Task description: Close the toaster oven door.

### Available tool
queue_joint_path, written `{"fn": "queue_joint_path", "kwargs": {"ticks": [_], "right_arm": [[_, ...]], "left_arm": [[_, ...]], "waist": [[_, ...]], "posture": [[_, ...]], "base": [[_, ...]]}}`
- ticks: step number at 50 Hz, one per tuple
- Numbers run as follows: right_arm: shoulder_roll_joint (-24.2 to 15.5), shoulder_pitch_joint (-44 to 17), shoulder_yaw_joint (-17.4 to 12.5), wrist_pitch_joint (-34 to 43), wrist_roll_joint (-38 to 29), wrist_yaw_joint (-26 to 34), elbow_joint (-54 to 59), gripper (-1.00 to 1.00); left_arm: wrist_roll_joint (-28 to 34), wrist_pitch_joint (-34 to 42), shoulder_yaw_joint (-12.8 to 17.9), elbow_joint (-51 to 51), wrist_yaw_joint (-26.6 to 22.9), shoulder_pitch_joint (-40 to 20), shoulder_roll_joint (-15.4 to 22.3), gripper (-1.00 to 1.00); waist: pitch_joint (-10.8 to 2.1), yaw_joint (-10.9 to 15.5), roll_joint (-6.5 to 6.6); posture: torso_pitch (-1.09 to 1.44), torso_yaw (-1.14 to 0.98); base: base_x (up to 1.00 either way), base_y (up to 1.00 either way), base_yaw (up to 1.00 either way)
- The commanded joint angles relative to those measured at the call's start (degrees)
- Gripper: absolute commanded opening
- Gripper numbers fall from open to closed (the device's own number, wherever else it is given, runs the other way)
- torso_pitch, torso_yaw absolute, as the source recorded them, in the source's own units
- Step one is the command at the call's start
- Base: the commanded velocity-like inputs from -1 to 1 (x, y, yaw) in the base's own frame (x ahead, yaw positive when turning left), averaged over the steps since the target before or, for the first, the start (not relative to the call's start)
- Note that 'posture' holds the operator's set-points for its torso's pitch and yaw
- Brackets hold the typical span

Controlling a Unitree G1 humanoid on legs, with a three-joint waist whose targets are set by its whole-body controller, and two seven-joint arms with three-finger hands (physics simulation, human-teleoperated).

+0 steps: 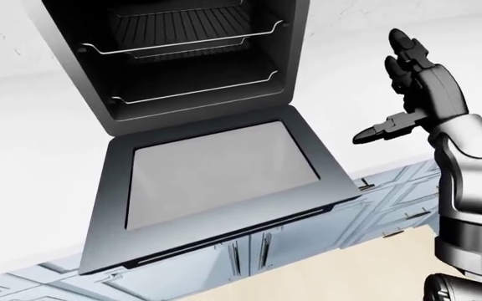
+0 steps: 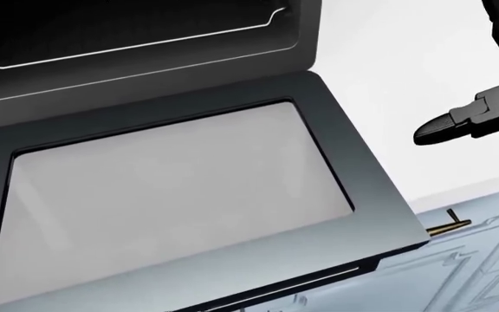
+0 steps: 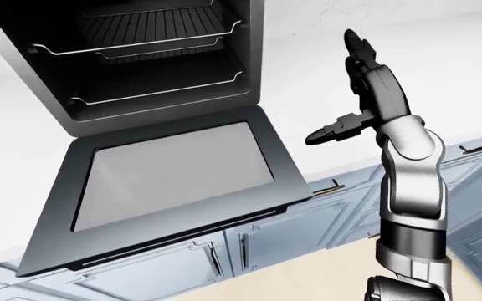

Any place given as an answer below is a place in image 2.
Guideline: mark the dark glass toaster oven door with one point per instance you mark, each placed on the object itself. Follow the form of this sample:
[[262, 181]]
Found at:
[[189, 195]]

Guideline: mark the black toaster oven body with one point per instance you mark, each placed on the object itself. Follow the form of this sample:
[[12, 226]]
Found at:
[[102, 39]]

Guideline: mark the light blue cabinet front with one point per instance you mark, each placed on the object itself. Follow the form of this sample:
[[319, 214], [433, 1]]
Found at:
[[470, 260]]

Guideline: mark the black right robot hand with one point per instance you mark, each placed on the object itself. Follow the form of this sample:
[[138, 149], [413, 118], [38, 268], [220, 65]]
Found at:
[[483, 113]]

